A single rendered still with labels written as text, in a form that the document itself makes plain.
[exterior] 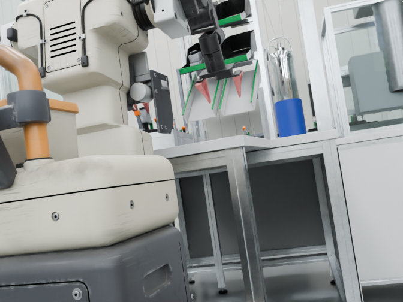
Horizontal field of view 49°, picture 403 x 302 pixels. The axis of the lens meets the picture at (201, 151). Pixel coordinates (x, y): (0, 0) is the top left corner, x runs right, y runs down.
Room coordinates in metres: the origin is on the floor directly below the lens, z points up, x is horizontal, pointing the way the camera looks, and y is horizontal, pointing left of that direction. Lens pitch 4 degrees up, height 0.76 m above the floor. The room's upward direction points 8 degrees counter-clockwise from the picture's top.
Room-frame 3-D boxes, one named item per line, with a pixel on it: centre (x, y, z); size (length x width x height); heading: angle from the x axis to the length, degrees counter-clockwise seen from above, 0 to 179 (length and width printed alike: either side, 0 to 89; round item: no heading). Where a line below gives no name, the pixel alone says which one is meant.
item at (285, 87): (2.55, -0.53, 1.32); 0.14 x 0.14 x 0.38
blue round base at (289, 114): (2.55, -0.53, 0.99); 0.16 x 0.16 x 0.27
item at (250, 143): (1.65, 0.19, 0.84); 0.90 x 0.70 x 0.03; 71
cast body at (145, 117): (1.90, 0.22, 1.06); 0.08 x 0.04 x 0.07; 167
